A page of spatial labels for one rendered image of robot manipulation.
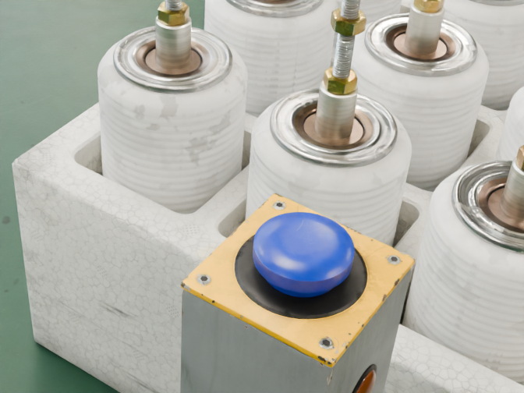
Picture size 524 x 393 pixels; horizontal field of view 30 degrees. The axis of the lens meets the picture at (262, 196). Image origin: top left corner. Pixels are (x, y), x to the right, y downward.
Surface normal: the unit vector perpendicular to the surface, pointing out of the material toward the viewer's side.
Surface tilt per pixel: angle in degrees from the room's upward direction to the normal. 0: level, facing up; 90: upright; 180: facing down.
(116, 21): 0
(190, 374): 90
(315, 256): 0
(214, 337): 90
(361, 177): 43
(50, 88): 0
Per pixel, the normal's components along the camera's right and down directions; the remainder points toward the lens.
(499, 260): -0.22, -0.17
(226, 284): 0.07, -0.76
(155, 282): -0.55, 0.51
